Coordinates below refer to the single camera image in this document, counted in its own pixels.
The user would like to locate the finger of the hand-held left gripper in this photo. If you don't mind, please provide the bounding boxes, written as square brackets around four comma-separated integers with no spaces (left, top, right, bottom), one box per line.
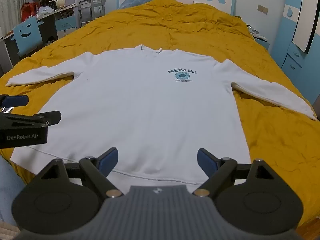
[0,94,29,108]
[0,110,62,131]

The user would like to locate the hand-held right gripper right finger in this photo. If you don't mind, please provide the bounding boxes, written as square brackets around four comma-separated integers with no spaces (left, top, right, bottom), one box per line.
[192,148,280,197]

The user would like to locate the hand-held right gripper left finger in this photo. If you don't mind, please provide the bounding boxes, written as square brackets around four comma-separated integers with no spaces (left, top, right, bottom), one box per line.
[37,147,124,198]

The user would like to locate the white printed sweatshirt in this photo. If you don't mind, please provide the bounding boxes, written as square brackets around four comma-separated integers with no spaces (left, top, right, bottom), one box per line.
[5,44,317,193]

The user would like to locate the blue smiley chair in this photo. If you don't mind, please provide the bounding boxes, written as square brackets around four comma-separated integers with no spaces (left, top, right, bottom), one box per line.
[12,17,43,57]

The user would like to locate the dark desk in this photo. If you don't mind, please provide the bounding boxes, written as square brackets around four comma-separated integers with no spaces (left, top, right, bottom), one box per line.
[0,3,81,73]

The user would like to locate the red bag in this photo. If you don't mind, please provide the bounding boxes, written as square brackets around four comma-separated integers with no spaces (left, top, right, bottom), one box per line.
[21,2,38,22]

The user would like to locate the grey utility cart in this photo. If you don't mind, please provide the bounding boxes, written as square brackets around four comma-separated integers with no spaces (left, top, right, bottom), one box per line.
[78,0,106,28]

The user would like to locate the white nightstand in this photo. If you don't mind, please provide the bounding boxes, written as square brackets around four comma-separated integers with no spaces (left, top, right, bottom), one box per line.
[247,24,271,53]

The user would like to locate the blue wardrobe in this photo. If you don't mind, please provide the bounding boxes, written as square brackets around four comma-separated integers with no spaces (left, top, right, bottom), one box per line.
[268,4,320,107]

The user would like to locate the yellow blanket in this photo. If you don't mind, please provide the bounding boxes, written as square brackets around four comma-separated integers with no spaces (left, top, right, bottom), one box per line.
[0,0,320,230]

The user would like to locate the blue pillow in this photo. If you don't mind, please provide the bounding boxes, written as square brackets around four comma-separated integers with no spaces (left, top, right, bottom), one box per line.
[119,0,160,9]

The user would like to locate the white framed board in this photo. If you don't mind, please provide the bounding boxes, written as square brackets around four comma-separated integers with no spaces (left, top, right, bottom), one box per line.
[291,0,318,53]

